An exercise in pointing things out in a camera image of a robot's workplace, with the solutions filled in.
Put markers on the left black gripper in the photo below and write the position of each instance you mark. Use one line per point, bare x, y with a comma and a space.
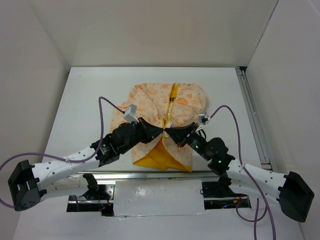
149, 131

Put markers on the white foil-taped panel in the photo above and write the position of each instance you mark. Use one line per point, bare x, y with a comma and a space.
148, 198

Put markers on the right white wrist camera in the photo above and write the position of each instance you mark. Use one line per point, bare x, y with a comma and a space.
204, 119

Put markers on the cream orange-print jacket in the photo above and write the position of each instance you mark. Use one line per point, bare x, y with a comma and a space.
166, 105

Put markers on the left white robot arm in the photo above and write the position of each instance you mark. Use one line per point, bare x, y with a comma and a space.
30, 184

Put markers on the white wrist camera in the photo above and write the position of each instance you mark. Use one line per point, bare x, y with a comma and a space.
204, 119
130, 114

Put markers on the aluminium front rail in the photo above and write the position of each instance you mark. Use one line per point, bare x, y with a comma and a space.
106, 177

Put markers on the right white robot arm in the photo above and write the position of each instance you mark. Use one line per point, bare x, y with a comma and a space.
289, 191

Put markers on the aluminium side rail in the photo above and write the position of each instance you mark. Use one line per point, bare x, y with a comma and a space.
263, 148

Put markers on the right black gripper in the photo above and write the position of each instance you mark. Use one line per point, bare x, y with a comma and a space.
179, 134

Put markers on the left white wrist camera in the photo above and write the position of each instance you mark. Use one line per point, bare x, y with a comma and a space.
130, 114

